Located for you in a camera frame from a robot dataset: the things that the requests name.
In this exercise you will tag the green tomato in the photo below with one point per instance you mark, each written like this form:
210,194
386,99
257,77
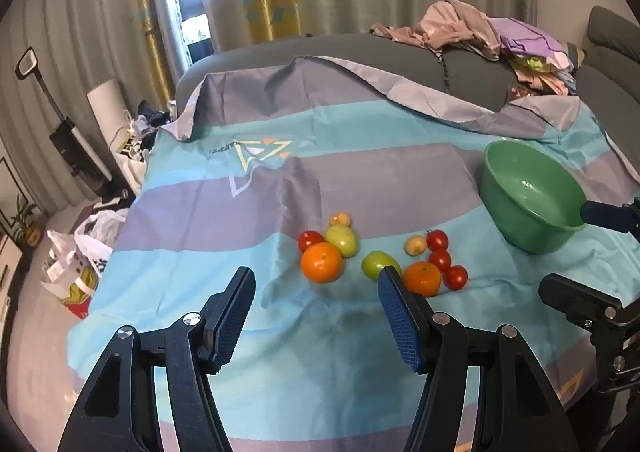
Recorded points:
342,238

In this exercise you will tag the black white upright vacuum cleaner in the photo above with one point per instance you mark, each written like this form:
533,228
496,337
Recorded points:
70,132

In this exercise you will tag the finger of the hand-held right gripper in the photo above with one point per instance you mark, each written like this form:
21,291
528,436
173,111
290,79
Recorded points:
607,216
575,294

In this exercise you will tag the green plastic bowl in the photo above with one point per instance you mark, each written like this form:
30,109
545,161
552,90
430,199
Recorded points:
525,197

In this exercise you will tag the small tan longan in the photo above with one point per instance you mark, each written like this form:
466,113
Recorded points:
415,245
341,219

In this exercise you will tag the blue grey striped blanket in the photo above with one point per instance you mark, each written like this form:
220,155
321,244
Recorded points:
225,232

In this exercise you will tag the red cherry tomato with stem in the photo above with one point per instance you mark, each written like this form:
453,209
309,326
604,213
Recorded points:
438,239

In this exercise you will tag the large orange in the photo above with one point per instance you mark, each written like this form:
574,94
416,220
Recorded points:
424,279
321,261

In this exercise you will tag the black framed picture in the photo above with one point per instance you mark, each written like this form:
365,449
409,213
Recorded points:
7,202

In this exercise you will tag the narrow yellow curtain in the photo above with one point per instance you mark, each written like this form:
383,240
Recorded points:
152,32

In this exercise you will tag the pile of pink purple clothes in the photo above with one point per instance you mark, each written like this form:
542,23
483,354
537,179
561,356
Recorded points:
480,32

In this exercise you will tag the heap of dark white clutter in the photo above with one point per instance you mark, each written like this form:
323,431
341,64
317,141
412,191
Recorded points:
142,132

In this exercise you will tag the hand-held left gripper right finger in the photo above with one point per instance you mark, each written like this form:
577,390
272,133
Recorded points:
400,319

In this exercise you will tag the green apple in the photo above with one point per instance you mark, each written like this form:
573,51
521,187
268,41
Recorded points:
375,262

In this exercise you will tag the small potted plant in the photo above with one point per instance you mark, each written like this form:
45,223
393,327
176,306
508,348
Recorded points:
25,224

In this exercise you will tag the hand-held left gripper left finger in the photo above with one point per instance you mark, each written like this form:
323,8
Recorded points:
230,319

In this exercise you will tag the white plastic shopping bag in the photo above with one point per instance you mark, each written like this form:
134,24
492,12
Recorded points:
80,257

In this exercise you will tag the white flat board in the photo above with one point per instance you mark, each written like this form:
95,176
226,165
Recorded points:
107,107

